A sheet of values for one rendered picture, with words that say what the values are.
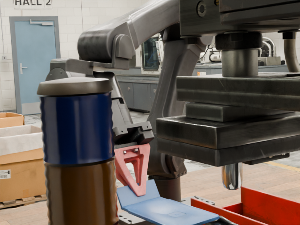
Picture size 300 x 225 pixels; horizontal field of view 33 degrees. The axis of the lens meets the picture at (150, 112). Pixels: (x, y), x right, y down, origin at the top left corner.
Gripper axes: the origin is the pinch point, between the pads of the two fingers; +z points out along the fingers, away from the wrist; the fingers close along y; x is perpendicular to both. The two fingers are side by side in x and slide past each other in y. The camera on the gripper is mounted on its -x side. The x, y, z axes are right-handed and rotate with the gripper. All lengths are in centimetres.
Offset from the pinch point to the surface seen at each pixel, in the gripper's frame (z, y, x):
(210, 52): -302, -506, 524
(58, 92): 3, 45, -29
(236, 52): -4.4, 33.2, -3.6
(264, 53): -233, -398, 518
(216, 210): 6.2, 0.8, 11.9
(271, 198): 7.3, 1.6, 23.4
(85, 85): 4, 46, -28
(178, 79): -5.5, 26.2, -6.0
